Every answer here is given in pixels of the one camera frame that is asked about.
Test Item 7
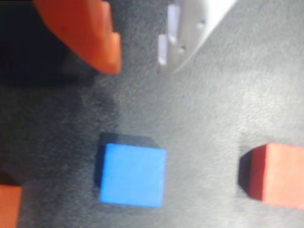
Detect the black fabric mat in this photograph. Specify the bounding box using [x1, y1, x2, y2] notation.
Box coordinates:
[0, 0, 304, 228]

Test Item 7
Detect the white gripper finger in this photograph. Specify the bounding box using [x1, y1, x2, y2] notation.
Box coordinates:
[158, 0, 238, 72]

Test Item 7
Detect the orange wooden cube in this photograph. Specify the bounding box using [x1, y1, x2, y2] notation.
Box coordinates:
[0, 172, 23, 228]

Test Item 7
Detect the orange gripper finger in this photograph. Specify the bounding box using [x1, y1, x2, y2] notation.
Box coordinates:
[33, 0, 122, 75]

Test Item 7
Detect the blue wooden cube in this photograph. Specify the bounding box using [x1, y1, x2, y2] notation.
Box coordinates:
[94, 132, 168, 209]

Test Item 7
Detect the red wooden cube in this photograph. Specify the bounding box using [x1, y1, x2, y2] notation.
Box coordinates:
[238, 142, 304, 211]

